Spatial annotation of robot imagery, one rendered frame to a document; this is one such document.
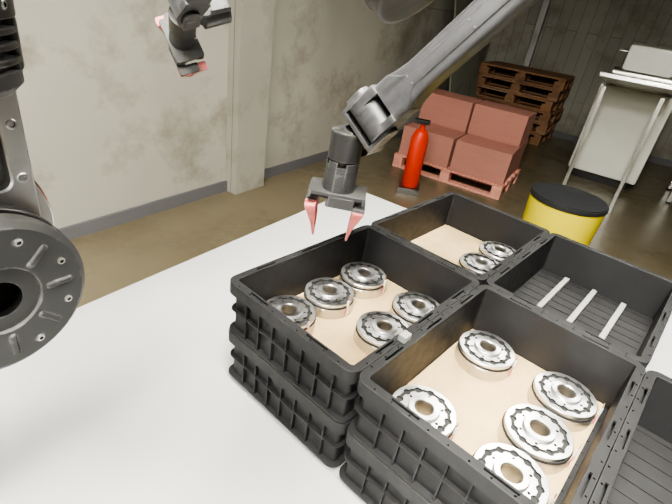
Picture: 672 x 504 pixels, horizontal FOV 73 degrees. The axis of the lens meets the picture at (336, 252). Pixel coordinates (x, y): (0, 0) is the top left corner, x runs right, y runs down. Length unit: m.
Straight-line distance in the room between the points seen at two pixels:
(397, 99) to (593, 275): 0.77
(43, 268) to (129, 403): 0.52
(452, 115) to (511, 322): 3.83
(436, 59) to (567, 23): 6.94
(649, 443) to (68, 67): 2.61
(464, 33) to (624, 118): 4.92
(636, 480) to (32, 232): 0.83
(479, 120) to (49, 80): 3.43
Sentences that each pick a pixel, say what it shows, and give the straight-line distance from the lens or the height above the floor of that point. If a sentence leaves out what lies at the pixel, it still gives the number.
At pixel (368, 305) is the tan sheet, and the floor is 0.83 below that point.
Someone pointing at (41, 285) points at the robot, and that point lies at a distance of 0.46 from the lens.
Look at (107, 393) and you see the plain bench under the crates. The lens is 0.96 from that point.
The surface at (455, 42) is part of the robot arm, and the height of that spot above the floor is 1.35.
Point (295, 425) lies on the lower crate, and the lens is 0.86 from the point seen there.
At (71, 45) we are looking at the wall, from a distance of 2.69.
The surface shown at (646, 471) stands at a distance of 0.89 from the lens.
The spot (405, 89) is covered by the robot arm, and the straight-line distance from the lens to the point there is 0.70.
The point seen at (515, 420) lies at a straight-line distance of 0.79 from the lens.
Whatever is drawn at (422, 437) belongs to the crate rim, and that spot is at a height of 0.92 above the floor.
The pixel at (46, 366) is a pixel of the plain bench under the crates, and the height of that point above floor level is 0.70.
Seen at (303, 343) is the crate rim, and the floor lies 0.92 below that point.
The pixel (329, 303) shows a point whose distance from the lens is 0.90.
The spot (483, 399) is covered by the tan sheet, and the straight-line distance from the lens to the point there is 0.84.
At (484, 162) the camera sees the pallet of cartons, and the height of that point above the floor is 0.28.
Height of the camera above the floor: 1.39
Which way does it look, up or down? 29 degrees down
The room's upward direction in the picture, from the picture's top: 9 degrees clockwise
